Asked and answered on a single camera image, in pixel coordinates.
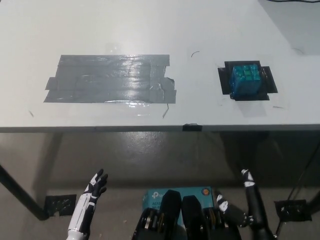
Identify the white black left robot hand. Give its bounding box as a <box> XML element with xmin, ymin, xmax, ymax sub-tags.
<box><xmin>67</xmin><ymin>168</ymin><xmax>109</xmax><ymax>231</ymax></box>

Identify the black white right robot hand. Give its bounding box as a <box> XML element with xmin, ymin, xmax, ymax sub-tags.
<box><xmin>214</xmin><ymin>169</ymin><xmax>279</xmax><ymax>240</ymax></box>

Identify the blue rubik's cube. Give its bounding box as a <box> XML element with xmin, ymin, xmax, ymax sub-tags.
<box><xmin>227</xmin><ymin>64</ymin><xmax>263</xmax><ymax>99</ymax></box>

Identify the black tape marked spot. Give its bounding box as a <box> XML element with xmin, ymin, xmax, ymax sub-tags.
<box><xmin>216</xmin><ymin>60</ymin><xmax>280</xmax><ymax>102</ymax></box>

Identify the teal router box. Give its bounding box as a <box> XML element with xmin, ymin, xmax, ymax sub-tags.
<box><xmin>142</xmin><ymin>186</ymin><xmax>215</xmax><ymax>226</ymax></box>

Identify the black metal table leg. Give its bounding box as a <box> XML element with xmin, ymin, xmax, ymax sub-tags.
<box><xmin>0</xmin><ymin>163</ymin><xmax>48</xmax><ymax>221</ymax></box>

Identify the small black tape strip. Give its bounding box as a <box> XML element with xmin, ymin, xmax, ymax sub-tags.
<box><xmin>182</xmin><ymin>122</ymin><xmax>203</xmax><ymax>133</ymax></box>

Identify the thin black cable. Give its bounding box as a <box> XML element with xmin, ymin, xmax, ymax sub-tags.
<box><xmin>287</xmin><ymin>161</ymin><xmax>312</xmax><ymax>201</ymax></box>

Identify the grey duct tape patch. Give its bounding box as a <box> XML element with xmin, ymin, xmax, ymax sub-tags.
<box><xmin>42</xmin><ymin>54</ymin><xmax>177</xmax><ymax>104</ymax></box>

